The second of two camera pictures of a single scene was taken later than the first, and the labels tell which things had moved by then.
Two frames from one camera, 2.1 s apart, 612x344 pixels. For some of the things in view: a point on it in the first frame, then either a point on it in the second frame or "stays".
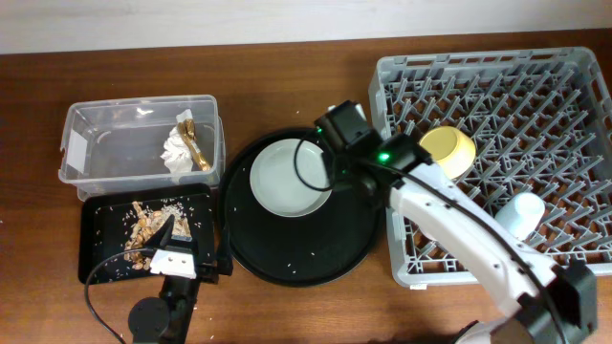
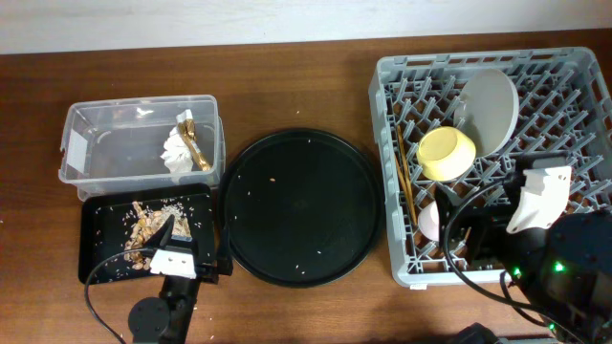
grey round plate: [290, 179] -> [487, 106]
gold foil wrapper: [187, 131] stays
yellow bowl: [450, 149] stays
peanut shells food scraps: [149, 225] stays
